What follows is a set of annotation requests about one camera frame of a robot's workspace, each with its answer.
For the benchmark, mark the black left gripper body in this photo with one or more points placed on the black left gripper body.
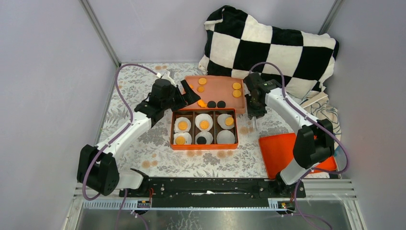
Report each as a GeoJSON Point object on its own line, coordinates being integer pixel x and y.
{"type": "Point", "coordinates": [175, 101]}

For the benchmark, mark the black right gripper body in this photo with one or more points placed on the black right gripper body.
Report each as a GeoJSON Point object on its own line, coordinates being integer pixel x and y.
{"type": "Point", "coordinates": [254, 109]}

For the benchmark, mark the round golden cookie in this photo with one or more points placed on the round golden cookie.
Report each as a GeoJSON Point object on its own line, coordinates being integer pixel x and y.
{"type": "Point", "coordinates": [180, 140]}
{"type": "Point", "coordinates": [204, 125]}
{"type": "Point", "coordinates": [236, 86]}
{"type": "Point", "coordinates": [183, 125]}
{"type": "Point", "coordinates": [236, 93]}
{"type": "Point", "coordinates": [202, 81]}
{"type": "Point", "coordinates": [229, 121]}

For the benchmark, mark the black sandwich cookie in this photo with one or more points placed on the black sandwich cookie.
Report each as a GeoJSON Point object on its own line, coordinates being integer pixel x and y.
{"type": "Point", "coordinates": [221, 104]}
{"type": "Point", "coordinates": [211, 104]}
{"type": "Point", "coordinates": [201, 140]}

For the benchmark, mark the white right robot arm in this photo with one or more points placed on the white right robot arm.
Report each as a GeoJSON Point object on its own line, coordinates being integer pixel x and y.
{"type": "Point", "coordinates": [314, 141]}

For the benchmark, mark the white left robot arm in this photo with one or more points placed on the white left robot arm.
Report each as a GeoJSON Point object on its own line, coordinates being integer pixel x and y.
{"type": "Point", "coordinates": [98, 168]}

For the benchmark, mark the orange fish shaped cookie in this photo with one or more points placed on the orange fish shaped cookie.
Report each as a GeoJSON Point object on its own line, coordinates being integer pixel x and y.
{"type": "Point", "coordinates": [202, 104]}

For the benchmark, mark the pink cookie tray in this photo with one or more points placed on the pink cookie tray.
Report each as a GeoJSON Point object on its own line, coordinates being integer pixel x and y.
{"type": "Point", "coordinates": [219, 88]}

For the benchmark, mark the white paper cup back middle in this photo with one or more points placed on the white paper cup back middle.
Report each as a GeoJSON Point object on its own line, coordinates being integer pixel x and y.
{"type": "Point", "coordinates": [201, 117]}

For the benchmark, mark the white paper cup back left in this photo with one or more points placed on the white paper cup back left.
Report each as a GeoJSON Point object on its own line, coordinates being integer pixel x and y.
{"type": "Point", "coordinates": [179, 119]}

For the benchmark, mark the white paper cup front left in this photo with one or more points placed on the white paper cup front left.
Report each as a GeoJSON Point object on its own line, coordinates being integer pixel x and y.
{"type": "Point", "coordinates": [184, 134]}

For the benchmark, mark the white paper cup front middle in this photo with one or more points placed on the white paper cup front middle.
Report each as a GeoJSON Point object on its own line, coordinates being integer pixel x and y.
{"type": "Point", "coordinates": [207, 135]}

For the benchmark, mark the white paper cup front right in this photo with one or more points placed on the white paper cup front right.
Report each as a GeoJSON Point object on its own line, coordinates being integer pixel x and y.
{"type": "Point", "coordinates": [225, 137]}

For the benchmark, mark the orange cookie tin box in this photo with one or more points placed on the orange cookie tin box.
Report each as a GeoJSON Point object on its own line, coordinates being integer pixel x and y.
{"type": "Point", "coordinates": [214, 129]}

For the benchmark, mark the orange tin lid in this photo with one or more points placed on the orange tin lid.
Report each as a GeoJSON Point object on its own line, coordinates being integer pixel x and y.
{"type": "Point", "coordinates": [277, 152]}

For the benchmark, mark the floral tablecloth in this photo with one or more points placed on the floral tablecloth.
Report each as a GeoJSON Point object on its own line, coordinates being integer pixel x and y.
{"type": "Point", "coordinates": [151, 152]}

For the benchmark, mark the black white checkered pillow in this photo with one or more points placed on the black white checkered pillow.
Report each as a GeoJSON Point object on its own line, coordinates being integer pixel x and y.
{"type": "Point", "coordinates": [237, 44]}

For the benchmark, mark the beige blue printed cloth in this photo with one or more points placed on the beige blue printed cloth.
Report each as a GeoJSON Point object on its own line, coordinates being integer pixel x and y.
{"type": "Point", "coordinates": [318, 104]}

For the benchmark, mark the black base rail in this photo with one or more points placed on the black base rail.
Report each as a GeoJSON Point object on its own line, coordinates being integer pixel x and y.
{"type": "Point", "coordinates": [200, 192]}

